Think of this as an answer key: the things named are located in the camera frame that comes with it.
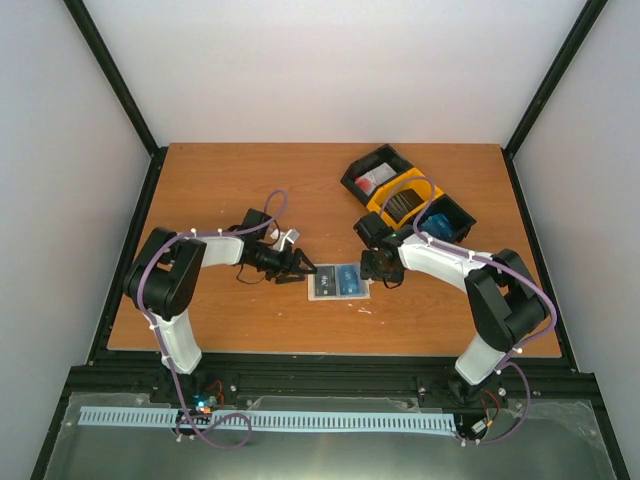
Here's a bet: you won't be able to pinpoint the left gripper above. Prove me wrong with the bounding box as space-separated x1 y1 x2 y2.
248 245 317 285

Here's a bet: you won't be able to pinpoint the black VIP card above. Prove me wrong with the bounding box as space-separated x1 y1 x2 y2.
314 265 337 298

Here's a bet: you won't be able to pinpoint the blue VIP card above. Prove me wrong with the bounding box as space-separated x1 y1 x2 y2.
336 263 368 298

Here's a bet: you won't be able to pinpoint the beige card holder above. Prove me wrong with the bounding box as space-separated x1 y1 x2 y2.
308 263 370 301

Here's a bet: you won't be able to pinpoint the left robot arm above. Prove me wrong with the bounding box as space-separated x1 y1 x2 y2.
123 209 318 403

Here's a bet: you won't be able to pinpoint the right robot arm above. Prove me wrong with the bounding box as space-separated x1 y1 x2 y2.
354 212 558 405

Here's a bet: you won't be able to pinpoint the dark grey cards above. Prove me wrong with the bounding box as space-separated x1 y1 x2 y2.
384 188 424 223

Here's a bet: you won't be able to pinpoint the blue cards stack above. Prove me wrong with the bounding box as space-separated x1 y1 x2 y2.
419 213 455 242

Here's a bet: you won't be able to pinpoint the red white cards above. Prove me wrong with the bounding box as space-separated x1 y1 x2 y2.
354 162 396 196

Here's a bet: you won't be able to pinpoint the black bin with blue cards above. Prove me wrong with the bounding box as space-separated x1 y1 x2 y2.
418 194 476 244

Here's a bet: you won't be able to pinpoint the yellow bin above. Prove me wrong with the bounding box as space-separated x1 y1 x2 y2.
365 167 444 230

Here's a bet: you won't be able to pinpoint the small electronics board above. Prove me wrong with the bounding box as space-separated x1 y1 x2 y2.
191 391 225 415

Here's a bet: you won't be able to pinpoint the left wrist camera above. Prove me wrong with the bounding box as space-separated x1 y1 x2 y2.
269 228 300 252

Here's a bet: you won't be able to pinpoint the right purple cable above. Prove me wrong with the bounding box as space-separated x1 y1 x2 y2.
377 175 559 447

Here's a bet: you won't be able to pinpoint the purple cable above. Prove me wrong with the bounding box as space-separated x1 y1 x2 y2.
137 189 290 450
377 175 559 447

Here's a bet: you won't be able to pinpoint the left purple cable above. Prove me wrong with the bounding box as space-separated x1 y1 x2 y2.
137 189 290 450

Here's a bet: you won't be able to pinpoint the black aluminium rail base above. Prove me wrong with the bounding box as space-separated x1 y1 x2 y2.
60 352 604 413

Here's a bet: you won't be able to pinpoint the light blue cable duct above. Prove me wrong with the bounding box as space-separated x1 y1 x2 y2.
77 406 456 436

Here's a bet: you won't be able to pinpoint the right black frame post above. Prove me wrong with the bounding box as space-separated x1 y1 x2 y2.
503 0 610 156

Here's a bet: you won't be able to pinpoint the black frame post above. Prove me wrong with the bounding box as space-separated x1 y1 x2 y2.
503 0 610 156
63 0 160 157

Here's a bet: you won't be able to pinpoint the left black frame post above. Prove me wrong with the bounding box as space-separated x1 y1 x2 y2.
63 0 160 157

